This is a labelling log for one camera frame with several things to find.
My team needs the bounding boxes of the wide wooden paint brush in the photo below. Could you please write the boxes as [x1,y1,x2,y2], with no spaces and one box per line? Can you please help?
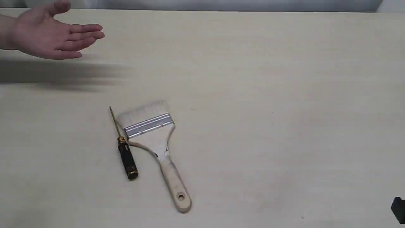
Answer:
[116,100,192,213]

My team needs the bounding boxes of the black gold precision screwdriver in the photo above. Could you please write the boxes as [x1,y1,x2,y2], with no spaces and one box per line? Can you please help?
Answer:
[109,106,139,181]

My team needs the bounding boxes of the person's bare forearm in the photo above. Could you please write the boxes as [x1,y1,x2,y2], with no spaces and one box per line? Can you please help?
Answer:
[0,14,16,50]

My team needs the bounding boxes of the person's open hand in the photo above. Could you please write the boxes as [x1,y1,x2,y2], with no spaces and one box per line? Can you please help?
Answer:
[11,0,105,60]

